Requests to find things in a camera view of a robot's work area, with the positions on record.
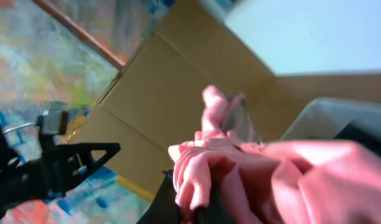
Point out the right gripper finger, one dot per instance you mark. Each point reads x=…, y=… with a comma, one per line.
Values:
x=163, y=209

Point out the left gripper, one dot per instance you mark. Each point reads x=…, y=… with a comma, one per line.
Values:
x=59, y=169

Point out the pink garment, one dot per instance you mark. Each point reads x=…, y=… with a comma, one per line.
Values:
x=277, y=182

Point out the clear plastic storage bin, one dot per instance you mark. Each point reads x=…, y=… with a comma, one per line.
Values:
x=330, y=118

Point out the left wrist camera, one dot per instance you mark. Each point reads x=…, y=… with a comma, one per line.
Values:
x=53, y=122

